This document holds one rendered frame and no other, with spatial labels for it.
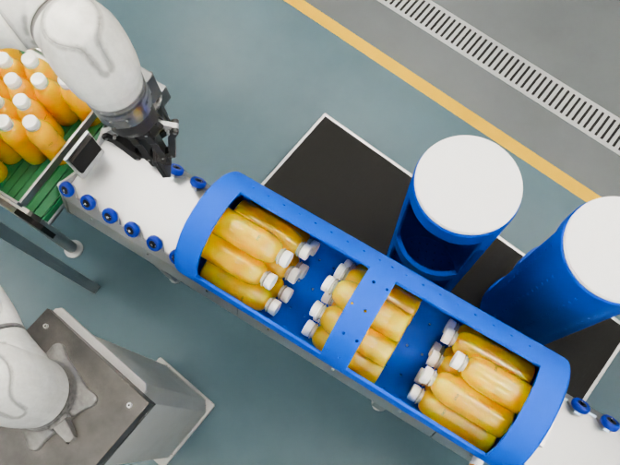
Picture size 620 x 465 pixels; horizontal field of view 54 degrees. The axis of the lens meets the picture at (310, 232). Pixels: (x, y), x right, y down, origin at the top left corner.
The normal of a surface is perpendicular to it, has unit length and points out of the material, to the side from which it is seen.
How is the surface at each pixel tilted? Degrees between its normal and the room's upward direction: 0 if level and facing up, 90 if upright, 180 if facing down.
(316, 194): 0
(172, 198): 0
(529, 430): 23
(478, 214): 0
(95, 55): 76
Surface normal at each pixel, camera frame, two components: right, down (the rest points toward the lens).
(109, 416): -0.08, -0.36
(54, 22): -0.21, -0.14
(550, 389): 0.10, -0.50
